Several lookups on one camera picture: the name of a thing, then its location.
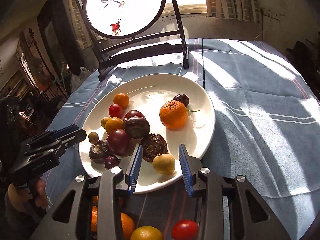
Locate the person left hand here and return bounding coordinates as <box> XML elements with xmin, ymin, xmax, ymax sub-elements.
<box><xmin>8</xmin><ymin>178</ymin><xmax>48</xmax><ymax>213</ymax></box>

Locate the dark brown date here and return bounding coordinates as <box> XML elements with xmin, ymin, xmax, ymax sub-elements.
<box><xmin>104</xmin><ymin>155</ymin><xmax>119</xmax><ymax>170</ymax></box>

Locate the white oval plate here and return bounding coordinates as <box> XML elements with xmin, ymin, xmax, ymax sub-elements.
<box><xmin>78</xmin><ymin>73</ymin><xmax>216</xmax><ymax>195</ymax></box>

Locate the yellow orange fruit front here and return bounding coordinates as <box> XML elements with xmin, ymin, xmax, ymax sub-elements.
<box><xmin>105</xmin><ymin>117</ymin><xmax>123</xmax><ymax>134</ymax></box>

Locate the yellow lemon fruit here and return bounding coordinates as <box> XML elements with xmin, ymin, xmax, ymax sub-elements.
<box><xmin>152</xmin><ymin>153</ymin><xmax>175</xmax><ymax>176</ymax></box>

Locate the checked curtain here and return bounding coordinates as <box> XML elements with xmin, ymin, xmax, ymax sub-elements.
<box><xmin>68</xmin><ymin>0</ymin><xmax>98</xmax><ymax>50</ymax></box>
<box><xmin>206</xmin><ymin>0</ymin><xmax>261</xmax><ymax>23</ymax></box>

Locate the white plastic bag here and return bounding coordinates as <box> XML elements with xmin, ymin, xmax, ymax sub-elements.
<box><xmin>71</xmin><ymin>67</ymin><xmax>93</xmax><ymax>93</ymax></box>

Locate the right checked curtain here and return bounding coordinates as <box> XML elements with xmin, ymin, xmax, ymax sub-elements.
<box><xmin>206</xmin><ymin>0</ymin><xmax>261</xmax><ymax>23</ymax></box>

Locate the small green fruit back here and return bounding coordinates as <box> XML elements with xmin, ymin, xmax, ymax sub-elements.
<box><xmin>100</xmin><ymin>116</ymin><xmax>110</xmax><ymax>128</ymax></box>

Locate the large yellow orange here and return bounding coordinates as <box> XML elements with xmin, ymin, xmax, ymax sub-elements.
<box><xmin>130</xmin><ymin>226</ymin><xmax>163</xmax><ymax>240</ymax></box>

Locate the red cherry tomato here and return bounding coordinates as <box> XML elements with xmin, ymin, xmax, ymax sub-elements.
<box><xmin>171</xmin><ymin>219</ymin><xmax>199</xmax><ymax>240</ymax></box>

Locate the blue striped tablecloth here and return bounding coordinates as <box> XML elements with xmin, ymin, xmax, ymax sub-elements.
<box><xmin>49</xmin><ymin>39</ymin><xmax>319</xmax><ymax>239</ymax></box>

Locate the small red tomato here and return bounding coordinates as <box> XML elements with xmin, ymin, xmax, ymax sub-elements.
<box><xmin>108</xmin><ymin>104</ymin><xmax>124</xmax><ymax>119</ymax></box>

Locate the small green fruit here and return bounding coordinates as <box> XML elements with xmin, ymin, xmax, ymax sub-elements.
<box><xmin>100</xmin><ymin>116</ymin><xmax>110</xmax><ymax>128</ymax></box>
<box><xmin>88</xmin><ymin>132</ymin><xmax>99</xmax><ymax>144</ymax></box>

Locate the left checked curtain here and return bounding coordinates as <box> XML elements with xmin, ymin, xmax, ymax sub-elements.
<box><xmin>68</xmin><ymin>0</ymin><xmax>98</xmax><ymax>50</ymax></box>

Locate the rough mandarin orange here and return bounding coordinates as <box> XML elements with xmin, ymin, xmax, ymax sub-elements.
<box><xmin>120</xmin><ymin>212</ymin><xmax>136</xmax><ymax>240</ymax></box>

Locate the small front orange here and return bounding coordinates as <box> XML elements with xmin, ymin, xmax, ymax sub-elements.
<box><xmin>113</xmin><ymin>93</ymin><xmax>130</xmax><ymax>109</ymax></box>

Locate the round bird screen ornament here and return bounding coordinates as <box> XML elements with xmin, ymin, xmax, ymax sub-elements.
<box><xmin>75</xmin><ymin>0</ymin><xmax>189</xmax><ymax>81</ymax></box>

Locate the dark cherry with stem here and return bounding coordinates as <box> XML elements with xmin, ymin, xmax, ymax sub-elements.
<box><xmin>173</xmin><ymin>94</ymin><xmax>200</xmax><ymax>113</ymax></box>

